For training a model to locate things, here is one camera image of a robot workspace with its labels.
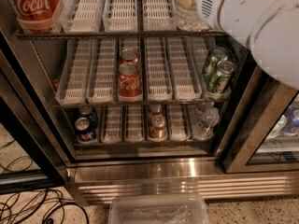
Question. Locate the open glass fridge door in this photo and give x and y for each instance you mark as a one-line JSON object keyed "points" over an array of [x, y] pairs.
{"points": [[31, 158]]}

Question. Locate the top wire shelf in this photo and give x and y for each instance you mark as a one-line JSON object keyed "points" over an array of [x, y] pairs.
{"points": [[140, 34]]}

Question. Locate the green drink can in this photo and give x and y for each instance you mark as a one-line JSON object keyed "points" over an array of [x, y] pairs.
{"points": [[214, 56], [220, 77]]}

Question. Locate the clear plastic bin on floor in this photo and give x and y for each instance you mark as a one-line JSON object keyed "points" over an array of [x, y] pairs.
{"points": [[159, 209]]}

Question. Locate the orange drink can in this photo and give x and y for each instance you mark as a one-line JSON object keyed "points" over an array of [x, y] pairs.
{"points": [[157, 129], [155, 110]]}

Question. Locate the blue can behind right door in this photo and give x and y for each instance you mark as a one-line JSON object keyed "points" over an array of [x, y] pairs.
{"points": [[292, 125]]}

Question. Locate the front green drink can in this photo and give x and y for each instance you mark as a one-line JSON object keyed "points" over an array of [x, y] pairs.
{"points": [[220, 77]]}

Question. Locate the rear small clear bottle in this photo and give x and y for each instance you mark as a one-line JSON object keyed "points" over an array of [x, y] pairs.
{"points": [[201, 107]]}

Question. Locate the large red Coca-Cola bottle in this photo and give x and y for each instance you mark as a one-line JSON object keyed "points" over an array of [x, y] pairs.
{"points": [[38, 16]]}

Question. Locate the rear red Coca-Cola can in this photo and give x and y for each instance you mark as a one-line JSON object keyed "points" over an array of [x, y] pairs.
{"points": [[129, 55]]}

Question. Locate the front orange drink can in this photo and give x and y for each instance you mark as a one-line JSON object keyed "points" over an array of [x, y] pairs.
{"points": [[157, 129]]}

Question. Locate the blue pepsi can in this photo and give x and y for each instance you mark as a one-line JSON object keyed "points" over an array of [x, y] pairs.
{"points": [[89, 112], [85, 130]]}

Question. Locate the small clear bottle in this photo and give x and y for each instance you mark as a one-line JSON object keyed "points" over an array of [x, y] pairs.
{"points": [[201, 107], [206, 124]]}

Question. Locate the rear blue Pepsi can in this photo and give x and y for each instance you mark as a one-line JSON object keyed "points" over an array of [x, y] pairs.
{"points": [[89, 112]]}

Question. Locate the front red Coca-Cola can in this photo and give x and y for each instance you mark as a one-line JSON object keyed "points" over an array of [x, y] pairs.
{"points": [[129, 81]]}

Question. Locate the middle wire shelf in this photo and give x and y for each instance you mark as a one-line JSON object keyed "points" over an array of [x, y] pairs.
{"points": [[170, 102]]}

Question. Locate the white can behind right door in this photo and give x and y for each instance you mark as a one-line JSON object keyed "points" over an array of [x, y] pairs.
{"points": [[277, 128]]}

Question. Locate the right closed glass fridge door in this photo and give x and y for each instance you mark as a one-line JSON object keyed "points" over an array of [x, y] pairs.
{"points": [[262, 104]]}

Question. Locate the stainless steel fridge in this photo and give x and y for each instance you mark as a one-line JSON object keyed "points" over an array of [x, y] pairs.
{"points": [[123, 160]]}

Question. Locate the wire shelf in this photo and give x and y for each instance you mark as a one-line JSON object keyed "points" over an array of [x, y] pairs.
{"points": [[140, 34], [170, 102]]}

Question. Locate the red coca-cola can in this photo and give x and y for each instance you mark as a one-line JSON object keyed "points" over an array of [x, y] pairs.
{"points": [[129, 81], [129, 55]]}

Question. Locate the front blue Pepsi can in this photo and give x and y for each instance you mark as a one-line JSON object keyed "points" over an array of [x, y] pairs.
{"points": [[85, 130]]}

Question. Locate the front small clear bottle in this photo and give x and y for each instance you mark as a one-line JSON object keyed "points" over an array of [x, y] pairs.
{"points": [[206, 124]]}

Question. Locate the rear orange drink can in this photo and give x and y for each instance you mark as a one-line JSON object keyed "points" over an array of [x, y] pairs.
{"points": [[155, 110]]}

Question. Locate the rear green drink can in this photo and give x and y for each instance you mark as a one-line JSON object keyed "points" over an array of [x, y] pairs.
{"points": [[214, 56]]}

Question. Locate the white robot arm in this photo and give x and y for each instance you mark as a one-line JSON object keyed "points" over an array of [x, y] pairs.
{"points": [[268, 28]]}

